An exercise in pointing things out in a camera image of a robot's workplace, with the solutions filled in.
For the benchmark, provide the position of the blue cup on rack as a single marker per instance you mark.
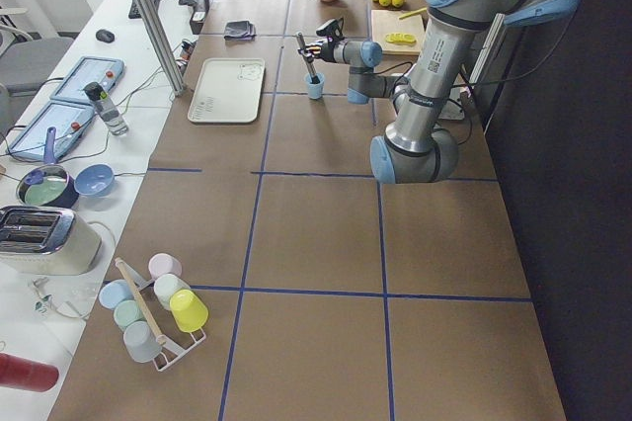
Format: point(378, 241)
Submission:
point(113, 293)

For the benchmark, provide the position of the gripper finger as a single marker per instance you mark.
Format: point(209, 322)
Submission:
point(310, 50)

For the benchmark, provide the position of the clear water bottle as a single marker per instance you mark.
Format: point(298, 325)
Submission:
point(105, 108)

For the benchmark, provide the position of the blue bowl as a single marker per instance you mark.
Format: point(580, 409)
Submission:
point(95, 181)

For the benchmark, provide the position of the wooden cutting board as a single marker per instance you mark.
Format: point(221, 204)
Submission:
point(384, 22)

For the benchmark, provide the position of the cream toaster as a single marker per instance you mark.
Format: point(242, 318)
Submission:
point(47, 241)

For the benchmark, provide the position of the aluminium frame post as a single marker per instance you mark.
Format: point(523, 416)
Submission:
point(162, 49)

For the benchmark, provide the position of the green cup on rack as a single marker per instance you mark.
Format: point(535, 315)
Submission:
point(126, 313)

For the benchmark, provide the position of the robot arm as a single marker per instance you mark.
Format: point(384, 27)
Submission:
point(414, 148)

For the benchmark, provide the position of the light blue cup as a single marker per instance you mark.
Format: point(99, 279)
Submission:
point(314, 85)

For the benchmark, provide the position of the grey cup on rack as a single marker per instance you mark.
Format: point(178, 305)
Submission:
point(140, 343)

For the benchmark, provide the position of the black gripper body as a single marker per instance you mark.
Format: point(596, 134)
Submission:
point(326, 51)

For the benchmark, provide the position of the grey purple folded cloth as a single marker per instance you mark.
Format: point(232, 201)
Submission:
point(242, 30)

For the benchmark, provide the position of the far teach pendant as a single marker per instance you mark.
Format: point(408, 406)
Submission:
point(104, 70)

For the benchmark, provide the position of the yellow lemon slices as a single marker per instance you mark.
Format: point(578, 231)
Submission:
point(400, 38)

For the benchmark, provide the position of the cream bear tray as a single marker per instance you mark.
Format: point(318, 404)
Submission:
point(228, 91)

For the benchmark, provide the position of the red bottle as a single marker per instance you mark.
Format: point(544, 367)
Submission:
point(25, 374)

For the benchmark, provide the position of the black computer mouse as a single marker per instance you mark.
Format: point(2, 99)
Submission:
point(105, 36)

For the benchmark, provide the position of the dark blue saucepan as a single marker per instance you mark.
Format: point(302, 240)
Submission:
point(49, 185)

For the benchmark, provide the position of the white cup on rack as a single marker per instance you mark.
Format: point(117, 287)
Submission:
point(166, 286)

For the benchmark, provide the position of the yellow cup on rack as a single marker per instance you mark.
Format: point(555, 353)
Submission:
point(189, 312)

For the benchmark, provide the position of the white cup rack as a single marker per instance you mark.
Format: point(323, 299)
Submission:
point(172, 350)

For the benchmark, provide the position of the yellow plastic knife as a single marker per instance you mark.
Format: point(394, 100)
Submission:
point(414, 13)

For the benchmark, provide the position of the pink cup on rack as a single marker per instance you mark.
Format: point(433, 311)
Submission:
point(164, 263)

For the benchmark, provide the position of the steel muddler black tip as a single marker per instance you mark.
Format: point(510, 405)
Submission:
point(307, 58)

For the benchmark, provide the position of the white pedestal column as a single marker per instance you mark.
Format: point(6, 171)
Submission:
point(452, 110)

